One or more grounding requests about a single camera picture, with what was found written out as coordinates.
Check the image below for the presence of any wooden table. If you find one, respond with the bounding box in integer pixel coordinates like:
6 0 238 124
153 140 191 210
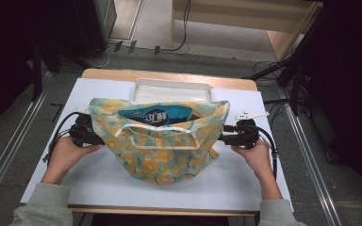
68 68 258 218

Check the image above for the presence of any light wooden shelf frame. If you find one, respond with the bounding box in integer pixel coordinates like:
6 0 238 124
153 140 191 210
169 0 324 62

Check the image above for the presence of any metal floor rail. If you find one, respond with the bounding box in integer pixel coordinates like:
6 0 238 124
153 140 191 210
0 72 53 215
277 84 343 226

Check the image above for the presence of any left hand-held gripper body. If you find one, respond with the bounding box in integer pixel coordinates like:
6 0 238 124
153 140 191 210
70 107 92 148

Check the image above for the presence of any left hand-held gripper black cable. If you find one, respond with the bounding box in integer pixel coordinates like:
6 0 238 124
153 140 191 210
43 111 83 164

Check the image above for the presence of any person's left hand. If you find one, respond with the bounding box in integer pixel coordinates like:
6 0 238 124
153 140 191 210
41 137 102 185

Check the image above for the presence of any black metal post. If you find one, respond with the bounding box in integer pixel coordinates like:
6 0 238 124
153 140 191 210
31 31 43 102

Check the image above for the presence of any person's right hand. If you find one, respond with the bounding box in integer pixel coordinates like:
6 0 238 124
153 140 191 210
231 139 274 186

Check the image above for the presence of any lemon print shopping bag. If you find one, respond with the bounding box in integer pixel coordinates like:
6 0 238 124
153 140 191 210
88 97 231 186

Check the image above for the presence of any black tripod stand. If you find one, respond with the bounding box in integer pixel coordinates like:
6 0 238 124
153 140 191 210
244 6 328 117

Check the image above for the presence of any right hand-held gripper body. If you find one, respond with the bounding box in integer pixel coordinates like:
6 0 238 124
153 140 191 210
235 110 270 150

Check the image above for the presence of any black floor cable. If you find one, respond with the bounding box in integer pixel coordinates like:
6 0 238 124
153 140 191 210
263 98 291 105

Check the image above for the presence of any black hanging cable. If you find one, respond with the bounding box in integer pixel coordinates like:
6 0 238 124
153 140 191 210
161 0 192 53

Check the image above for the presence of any blue snack pouch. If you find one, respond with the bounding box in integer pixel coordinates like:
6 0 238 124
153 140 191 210
117 105 193 127

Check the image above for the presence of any dark cabinet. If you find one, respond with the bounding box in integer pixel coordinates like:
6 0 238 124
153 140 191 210
72 0 118 59

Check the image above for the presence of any white plastic tray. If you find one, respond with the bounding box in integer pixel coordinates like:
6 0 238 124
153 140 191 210
131 78 214 105

